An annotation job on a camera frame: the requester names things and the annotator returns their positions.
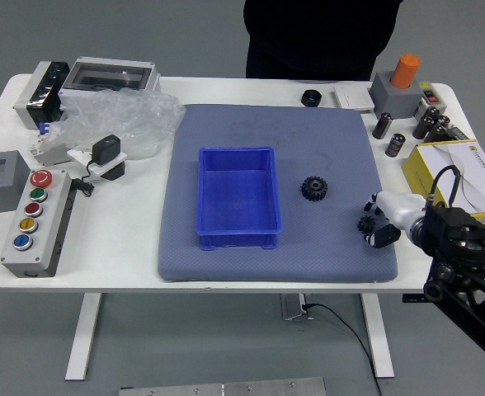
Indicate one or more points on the blue plastic box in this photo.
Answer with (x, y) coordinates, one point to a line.
(238, 198)

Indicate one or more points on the person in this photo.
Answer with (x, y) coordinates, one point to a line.
(316, 37)

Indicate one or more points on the black power adapter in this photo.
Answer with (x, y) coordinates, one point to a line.
(107, 147)

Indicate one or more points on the grey clear-lid distribution box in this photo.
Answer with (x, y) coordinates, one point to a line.
(110, 74)

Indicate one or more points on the grey hollow square block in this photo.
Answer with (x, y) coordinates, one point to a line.
(1, 194)

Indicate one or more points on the white socket plate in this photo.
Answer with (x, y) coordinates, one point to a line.
(77, 156)

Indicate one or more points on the white table leg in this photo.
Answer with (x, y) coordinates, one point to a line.
(378, 334)
(83, 334)

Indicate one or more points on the black table height controller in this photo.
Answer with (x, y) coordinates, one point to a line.
(413, 298)

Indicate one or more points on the white circuit breaker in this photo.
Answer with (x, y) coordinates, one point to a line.
(44, 150)

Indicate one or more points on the grey box with black panel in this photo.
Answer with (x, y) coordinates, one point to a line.
(40, 95)

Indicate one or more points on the clear plastic bag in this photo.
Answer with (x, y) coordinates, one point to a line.
(131, 115)

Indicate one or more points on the black hex nut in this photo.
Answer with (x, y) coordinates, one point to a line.
(311, 98)

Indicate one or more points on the silver table control box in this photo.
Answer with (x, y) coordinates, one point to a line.
(292, 307)

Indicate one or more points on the white red-button switch box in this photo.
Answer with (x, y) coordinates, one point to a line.
(431, 95)

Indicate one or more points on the blue-grey mat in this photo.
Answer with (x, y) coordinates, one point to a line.
(329, 255)

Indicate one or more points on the yellow and white carton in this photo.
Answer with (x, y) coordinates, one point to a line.
(477, 181)

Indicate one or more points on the small black gear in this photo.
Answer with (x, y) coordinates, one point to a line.
(365, 224)

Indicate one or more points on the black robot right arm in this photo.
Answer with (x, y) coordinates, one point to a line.
(453, 231)

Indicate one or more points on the white wall switch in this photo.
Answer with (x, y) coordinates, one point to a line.
(353, 98)

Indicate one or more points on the big black gear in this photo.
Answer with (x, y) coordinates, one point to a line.
(313, 188)

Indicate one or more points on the small black labelled component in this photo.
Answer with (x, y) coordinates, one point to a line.
(459, 133)

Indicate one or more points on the grey five-button control box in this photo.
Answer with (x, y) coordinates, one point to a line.
(32, 251)

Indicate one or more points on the grey block holder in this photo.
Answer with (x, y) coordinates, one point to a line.
(391, 99)

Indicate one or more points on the orange cylinder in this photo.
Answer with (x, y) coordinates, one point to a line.
(405, 71)

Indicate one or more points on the silver metal plate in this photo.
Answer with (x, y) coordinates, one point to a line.
(226, 388)

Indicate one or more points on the dark brown cylindrical capacitor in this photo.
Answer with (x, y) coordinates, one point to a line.
(435, 134)
(382, 125)
(395, 145)
(422, 127)
(432, 111)

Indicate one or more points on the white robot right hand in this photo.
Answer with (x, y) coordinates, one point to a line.
(399, 206)

